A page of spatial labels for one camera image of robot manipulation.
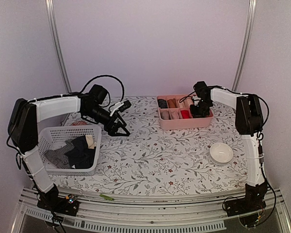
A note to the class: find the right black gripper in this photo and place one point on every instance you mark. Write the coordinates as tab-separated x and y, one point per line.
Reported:
196	115

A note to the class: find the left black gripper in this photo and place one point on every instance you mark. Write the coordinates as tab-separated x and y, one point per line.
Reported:
112	131

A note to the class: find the grey striped underwear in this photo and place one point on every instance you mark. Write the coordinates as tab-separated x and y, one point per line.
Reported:
58	157

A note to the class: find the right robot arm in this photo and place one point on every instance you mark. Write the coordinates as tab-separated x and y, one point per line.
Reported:
249	124

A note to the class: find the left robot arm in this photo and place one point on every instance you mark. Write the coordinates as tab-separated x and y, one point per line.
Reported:
26	114

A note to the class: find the cream rolled underwear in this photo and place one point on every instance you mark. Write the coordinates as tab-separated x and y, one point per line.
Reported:
189	102

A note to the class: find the red rolled underwear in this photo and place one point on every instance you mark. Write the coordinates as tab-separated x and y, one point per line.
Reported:
185	114

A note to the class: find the pale pink rolled underwear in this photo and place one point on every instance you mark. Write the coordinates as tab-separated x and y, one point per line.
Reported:
180	104

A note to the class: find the mauve rolled underwear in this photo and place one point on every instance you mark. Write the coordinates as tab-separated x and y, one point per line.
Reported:
174	115

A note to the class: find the brown rolled underwear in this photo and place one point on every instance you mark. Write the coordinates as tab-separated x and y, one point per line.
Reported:
172	103

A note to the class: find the cream underwear in basket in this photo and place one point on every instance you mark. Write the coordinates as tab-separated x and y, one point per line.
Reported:
91	143

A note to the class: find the grey pink rolled underwear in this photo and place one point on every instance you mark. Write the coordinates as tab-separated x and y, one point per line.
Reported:
165	115

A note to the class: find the black striped rolled underwear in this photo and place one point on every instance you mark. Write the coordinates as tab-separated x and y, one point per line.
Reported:
162	103

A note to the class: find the dark navy underwear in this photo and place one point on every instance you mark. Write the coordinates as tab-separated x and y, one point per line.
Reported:
80	157

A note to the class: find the pink divided organizer box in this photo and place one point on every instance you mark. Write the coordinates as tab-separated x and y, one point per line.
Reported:
175	124

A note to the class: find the floral tablecloth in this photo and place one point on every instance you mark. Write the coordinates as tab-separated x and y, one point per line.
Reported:
152	161

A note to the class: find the red white cloth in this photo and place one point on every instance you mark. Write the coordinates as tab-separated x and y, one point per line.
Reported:
79	123

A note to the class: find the white bowl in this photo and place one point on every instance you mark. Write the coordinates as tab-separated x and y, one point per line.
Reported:
221	154

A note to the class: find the green tape scrap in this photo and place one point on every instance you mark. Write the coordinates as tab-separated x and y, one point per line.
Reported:
106	197

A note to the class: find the white plastic laundry basket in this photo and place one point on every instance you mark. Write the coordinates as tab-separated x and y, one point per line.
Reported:
52	138

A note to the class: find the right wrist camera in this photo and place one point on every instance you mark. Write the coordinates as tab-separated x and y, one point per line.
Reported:
195	99

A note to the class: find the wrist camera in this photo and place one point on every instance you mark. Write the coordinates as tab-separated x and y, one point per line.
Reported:
195	99
119	107

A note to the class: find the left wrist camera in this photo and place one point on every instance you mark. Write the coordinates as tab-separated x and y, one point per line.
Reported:
119	107

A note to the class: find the aluminium front rail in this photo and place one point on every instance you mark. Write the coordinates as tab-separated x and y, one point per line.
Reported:
200	213

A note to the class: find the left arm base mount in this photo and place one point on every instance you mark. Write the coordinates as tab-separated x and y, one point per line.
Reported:
68	205

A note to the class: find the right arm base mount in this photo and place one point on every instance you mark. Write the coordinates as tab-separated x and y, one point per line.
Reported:
252	201

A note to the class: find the right aluminium frame post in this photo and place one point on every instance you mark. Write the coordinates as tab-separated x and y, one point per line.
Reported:
245	45

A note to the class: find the aluminium frame post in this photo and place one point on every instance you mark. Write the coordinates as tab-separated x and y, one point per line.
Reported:
245	45
56	41

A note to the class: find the left aluminium frame post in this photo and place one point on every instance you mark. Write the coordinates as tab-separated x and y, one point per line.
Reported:
56	41

